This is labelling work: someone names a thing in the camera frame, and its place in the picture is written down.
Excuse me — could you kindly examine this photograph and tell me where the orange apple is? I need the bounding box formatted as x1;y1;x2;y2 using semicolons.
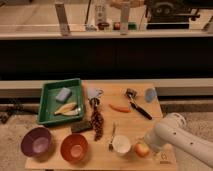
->
134;143;150;157

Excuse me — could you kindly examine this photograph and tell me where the white cup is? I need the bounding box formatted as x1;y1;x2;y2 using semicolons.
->
112;135;131;155

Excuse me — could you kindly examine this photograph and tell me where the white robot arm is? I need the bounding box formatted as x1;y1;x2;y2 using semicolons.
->
144;113;213;168

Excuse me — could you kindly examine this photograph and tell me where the red bowl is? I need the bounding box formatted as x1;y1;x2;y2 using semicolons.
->
60;134;88;163

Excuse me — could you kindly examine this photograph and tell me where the purple bowl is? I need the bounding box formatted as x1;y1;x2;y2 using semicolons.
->
21;127;52;157

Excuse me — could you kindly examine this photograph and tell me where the wooden cutting board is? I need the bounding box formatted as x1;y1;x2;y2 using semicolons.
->
25;81;177;171

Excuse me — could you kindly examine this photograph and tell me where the orange carrot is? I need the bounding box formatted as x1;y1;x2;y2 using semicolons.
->
109;104;131;113

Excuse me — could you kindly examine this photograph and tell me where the blue round object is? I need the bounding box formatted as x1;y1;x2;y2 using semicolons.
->
145;88;157;103

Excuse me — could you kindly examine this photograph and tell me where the dark scrub sponge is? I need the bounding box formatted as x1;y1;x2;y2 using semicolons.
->
71;121;92;133

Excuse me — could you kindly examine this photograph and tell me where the blue sponge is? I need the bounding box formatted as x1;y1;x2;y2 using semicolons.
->
55;87;71;102

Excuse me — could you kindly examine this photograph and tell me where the green plastic tray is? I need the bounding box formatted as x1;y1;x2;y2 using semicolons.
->
37;78;85;126

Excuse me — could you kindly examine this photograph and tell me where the black machine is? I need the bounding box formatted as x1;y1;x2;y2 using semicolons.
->
144;0;200;29

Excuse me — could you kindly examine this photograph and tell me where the white bottle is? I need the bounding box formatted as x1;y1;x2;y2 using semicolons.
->
94;0;107;26

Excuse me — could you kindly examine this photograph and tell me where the grey post right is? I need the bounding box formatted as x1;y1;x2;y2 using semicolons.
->
120;1;130;35

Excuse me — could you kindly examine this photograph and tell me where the grey post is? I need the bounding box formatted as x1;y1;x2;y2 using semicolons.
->
55;3;70;36
120;1;130;35

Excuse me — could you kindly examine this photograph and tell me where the grey post left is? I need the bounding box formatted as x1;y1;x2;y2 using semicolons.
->
55;3;70;36

